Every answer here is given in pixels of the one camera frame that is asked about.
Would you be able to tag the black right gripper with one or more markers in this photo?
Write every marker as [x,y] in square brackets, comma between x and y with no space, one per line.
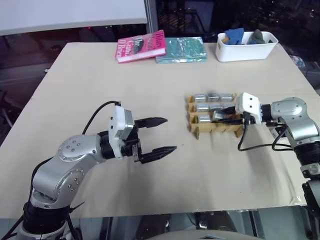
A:
[240,117]

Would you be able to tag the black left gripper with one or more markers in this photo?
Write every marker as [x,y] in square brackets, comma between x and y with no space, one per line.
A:
[133,147]

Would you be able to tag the silver metal cylinders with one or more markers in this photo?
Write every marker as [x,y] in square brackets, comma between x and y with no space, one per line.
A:
[220,116]

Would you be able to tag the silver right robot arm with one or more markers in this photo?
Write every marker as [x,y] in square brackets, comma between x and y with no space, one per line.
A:
[292,120]

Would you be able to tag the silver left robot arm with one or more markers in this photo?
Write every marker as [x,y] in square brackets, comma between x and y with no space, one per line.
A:
[72,162]

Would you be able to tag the wooden battery rack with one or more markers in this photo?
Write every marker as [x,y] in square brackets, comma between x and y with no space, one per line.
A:
[200,127]

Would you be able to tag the white plastic bin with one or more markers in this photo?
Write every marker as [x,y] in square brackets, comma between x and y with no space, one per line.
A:
[246,50]

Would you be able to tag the blue sponge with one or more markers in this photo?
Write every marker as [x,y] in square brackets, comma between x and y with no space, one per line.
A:
[235,35]

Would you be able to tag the teal paperback book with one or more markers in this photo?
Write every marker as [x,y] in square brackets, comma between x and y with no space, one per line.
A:
[181,50]

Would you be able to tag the grey green lumpy object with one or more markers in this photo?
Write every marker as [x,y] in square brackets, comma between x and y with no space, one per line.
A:
[257,36]

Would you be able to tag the pink paperback book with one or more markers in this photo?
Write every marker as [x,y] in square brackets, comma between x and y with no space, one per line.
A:
[140,47]

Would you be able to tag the grey window pillar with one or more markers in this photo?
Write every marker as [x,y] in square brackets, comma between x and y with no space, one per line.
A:
[153,17]

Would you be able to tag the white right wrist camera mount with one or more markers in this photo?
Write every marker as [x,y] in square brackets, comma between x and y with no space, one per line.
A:
[250,105]

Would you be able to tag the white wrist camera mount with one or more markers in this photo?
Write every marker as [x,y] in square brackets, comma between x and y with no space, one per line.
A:
[116,130]
[250,105]

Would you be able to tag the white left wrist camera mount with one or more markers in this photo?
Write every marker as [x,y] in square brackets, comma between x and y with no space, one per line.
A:
[116,130]

